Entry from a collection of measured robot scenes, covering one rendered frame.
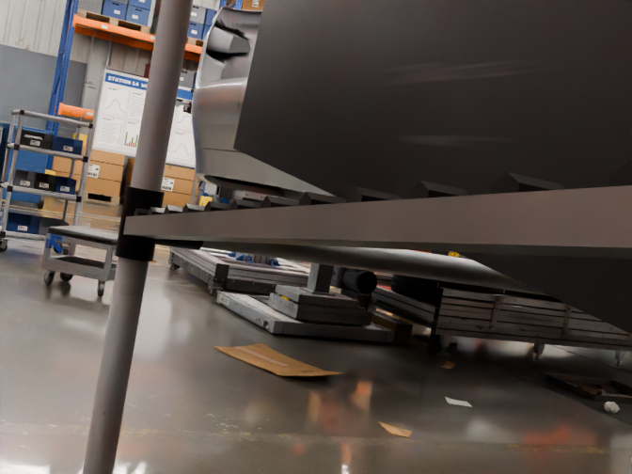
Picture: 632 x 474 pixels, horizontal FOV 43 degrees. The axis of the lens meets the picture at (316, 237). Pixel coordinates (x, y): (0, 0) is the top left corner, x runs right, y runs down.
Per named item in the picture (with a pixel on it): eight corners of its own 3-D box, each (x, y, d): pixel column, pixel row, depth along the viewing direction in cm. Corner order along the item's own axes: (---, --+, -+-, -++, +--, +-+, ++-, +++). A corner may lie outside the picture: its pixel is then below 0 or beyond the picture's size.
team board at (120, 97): (79, 214, 1011) (104, 61, 1000) (74, 211, 1056) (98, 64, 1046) (194, 231, 1073) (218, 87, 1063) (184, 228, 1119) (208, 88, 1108)
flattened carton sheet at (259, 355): (297, 383, 333) (299, 375, 333) (213, 349, 370) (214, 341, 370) (344, 380, 355) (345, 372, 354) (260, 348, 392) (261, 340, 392)
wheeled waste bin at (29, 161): (-3, 203, 963) (10, 123, 958) (-12, 197, 1018) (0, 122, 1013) (43, 210, 991) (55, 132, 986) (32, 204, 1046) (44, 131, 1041)
